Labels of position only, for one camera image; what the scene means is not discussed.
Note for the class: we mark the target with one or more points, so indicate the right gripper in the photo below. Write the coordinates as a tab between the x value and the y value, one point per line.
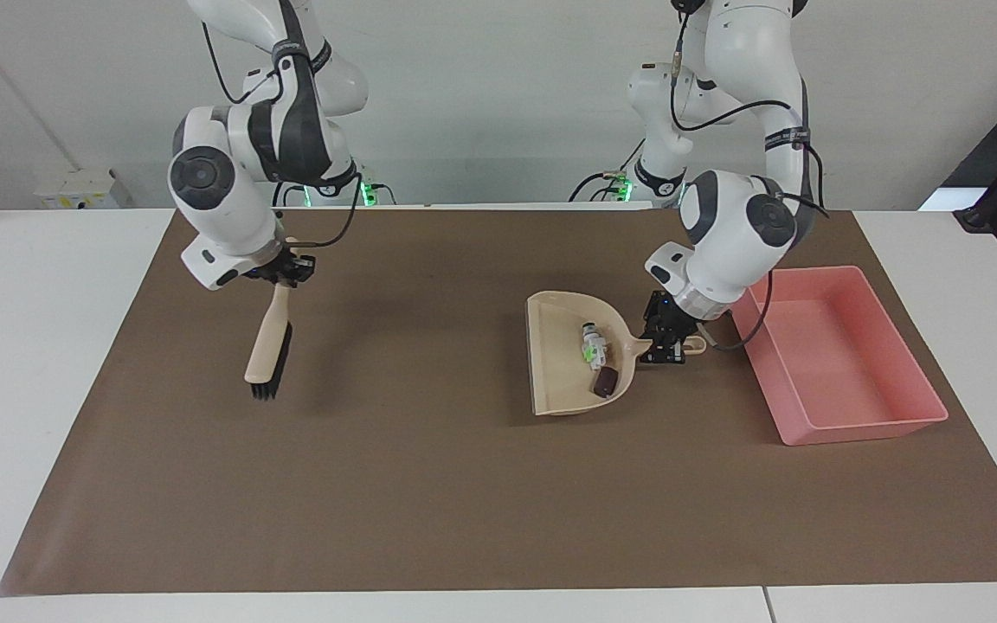
266	272

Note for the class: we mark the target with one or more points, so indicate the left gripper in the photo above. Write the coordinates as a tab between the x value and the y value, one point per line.
664	313

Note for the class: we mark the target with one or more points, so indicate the beige brush with black bristles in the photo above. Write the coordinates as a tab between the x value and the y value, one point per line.
268	346

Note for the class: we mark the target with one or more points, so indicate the beige plastic dustpan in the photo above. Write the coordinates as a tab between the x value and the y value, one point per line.
561	363

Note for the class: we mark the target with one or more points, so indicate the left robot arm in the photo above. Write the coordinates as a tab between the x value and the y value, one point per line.
728	242

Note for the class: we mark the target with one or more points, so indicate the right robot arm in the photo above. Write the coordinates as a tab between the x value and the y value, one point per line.
230	199

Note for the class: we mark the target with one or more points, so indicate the pink plastic bin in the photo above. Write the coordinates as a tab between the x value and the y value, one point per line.
845	355

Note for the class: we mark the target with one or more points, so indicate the dark brown electronic part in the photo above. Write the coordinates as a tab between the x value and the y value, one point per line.
607	381

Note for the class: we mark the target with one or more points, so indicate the small white green bottle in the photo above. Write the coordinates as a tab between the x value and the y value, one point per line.
592	343

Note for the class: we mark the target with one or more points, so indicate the white wall socket box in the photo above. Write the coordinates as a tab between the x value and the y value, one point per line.
81	190

